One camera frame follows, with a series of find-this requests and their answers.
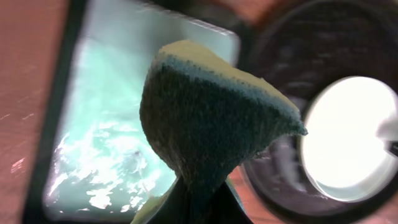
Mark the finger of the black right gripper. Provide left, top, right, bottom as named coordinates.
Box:
left=376, top=116, right=398, bottom=156

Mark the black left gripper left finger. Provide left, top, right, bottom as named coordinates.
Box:
left=146, top=179, right=192, bottom=224

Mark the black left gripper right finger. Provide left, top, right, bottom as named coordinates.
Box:
left=211, top=181, right=252, bottom=224

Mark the mint green plate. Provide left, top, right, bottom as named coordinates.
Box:
left=299, top=77, right=397, bottom=203

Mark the green yellow sponge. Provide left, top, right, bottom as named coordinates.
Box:
left=130, top=39, right=308, bottom=224

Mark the green rectangular water tray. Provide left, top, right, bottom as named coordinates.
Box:
left=21, top=0, right=243, bottom=223

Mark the round black tray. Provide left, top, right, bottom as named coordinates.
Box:
left=241, top=1, right=397, bottom=223

